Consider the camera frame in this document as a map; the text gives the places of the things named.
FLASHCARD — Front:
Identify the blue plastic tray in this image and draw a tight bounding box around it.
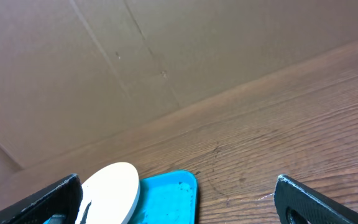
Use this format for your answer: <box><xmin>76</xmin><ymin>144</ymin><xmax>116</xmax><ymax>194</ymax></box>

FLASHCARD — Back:
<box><xmin>42</xmin><ymin>169</ymin><xmax>198</xmax><ymax>224</ymax></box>

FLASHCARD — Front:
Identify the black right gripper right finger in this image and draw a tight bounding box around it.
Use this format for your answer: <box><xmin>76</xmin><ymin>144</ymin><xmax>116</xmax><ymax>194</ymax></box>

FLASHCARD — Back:
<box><xmin>273</xmin><ymin>175</ymin><xmax>358</xmax><ymax>224</ymax></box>

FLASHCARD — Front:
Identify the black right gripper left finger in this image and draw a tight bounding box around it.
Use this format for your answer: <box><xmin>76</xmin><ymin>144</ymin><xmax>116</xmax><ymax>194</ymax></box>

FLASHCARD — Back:
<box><xmin>0</xmin><ymin>174</ymin><xmax>83</xmax><ymax>224</ymax></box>

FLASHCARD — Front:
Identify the white round plate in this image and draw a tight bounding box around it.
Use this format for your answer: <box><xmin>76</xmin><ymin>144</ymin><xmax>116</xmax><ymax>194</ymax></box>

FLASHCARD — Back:
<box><xmin>75</xmin><ymin>162</ymin><xmax>140</xmax><ymax>224</ymax></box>

